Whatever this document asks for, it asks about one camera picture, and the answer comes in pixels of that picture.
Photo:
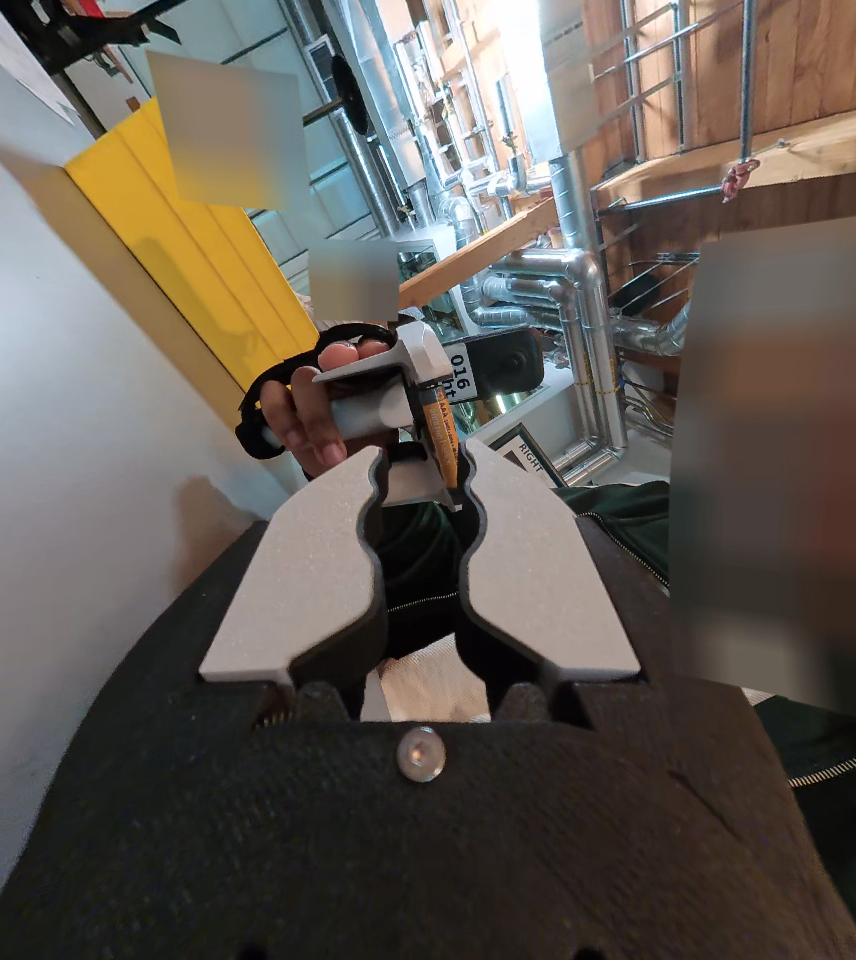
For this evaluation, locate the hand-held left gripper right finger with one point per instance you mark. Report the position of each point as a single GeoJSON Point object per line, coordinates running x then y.
{"type": "Point", "coordinates": [540, 585]}

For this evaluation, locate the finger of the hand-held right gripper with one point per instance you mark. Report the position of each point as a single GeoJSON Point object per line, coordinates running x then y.
{"type": "Point", "coordinates": [413, 484]}

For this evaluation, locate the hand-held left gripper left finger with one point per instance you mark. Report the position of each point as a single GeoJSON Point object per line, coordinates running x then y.
{"type": "Point", "coordinates": [300, 585]}

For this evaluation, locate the yellow plastic bin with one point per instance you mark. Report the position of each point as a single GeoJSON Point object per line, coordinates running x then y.
{"type": "Point", "coordinates": [195, 247]}

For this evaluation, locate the silver pipe elbow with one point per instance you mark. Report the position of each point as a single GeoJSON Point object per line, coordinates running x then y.
{"type": "Point", "coordinates": [585, 322]}

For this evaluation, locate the person's right hand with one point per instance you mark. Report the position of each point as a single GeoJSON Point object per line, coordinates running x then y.
{"type": "Point", "coordinates": [304, 420]}

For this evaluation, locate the black framed fiducial sign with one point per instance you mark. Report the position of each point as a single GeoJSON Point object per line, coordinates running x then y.
{"type": "Point", "coordinates": [529, 454]}

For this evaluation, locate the white ribbed garment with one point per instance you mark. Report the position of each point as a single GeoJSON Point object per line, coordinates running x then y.
{"type": "Point", "coordinates": [428, 682]}

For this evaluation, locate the black disc-topped pole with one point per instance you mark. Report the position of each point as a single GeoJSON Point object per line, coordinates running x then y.
{"type": "Point", "coordinates": [345, 90]}

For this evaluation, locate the wooden post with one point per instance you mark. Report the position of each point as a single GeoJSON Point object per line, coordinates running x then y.
{"type": "Point", "coordinates": [473, 259]}

